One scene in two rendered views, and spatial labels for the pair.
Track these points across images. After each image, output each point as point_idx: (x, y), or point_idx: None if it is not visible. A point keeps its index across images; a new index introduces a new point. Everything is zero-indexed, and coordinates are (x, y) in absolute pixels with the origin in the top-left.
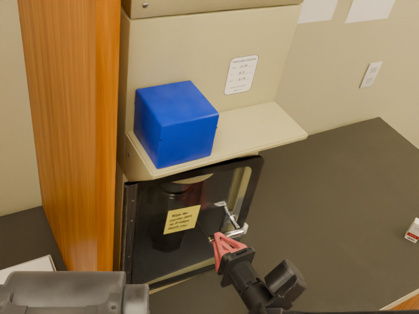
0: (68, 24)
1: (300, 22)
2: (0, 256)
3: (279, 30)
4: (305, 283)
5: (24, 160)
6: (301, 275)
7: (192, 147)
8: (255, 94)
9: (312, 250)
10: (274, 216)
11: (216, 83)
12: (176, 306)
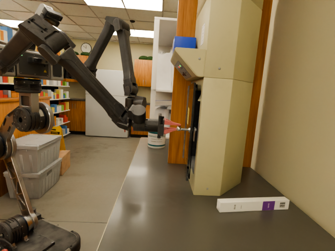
0: None
1: None
2: None
3: (208, 7)
4: (130, 110)
5: (254, 138)
6: (135, 113)
7: (173, 51)
8: (204, 45)
9: (188, 243)
10: (239, 237)
11: (200, 40)
12: (175, 176)
